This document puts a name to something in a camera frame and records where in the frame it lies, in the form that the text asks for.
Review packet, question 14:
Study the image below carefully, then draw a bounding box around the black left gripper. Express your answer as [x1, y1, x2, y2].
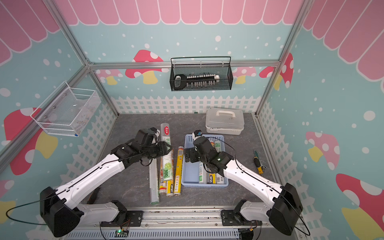
[141, 141, 173, 159]

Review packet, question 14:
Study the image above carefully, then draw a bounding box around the light blue plastic basket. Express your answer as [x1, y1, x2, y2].
[181, 134, 229, 189]

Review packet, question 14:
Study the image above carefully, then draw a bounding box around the yellow red plastic wrap roll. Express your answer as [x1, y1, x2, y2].
[207, 140, 217, 184]

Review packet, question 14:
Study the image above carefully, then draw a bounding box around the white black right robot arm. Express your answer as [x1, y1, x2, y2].
[185, 135, 303, 236]

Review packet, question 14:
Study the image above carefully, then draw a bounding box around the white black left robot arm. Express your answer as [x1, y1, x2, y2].
[40, 128, 173, 238]

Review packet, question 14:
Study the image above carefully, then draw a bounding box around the yellow red chef wrap roll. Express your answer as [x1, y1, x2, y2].
[174, 146, 184, 196]

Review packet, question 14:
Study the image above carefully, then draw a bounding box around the white lidded storage box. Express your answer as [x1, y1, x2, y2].
[206, 108, 245, 136]

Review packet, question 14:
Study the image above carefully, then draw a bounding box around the black socket bit holder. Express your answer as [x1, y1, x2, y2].
[174, 74, 220, 90]

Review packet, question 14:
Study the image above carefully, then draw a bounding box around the black flat tool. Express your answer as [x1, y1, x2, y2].
[87, 187, 100, 205]

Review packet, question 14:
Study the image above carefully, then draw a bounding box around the small green circuit board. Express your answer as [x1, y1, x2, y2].
[114, 230, 129, 238]

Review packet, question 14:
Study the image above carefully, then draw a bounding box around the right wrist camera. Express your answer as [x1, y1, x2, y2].
[192, 130, 203, 141]

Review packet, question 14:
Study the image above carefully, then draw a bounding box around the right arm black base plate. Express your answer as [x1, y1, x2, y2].
[221, 210, 263, 227]

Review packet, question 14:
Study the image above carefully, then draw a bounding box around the aluminium front rail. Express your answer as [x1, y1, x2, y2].
[56, 205, 307, 230]

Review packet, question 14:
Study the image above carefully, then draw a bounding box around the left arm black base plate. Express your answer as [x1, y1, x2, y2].
[101, 211, 144, 228]

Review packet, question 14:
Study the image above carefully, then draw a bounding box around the black wire mesh wall basket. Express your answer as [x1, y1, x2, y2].
[170, 56, 234, 92]

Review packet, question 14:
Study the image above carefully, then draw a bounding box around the white wire mesh wall basket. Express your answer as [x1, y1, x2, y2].
[30, 82, 102, 137]

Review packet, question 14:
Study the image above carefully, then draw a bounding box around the white slotted cable duct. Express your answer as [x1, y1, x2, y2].
[63, 229, 240, 240]

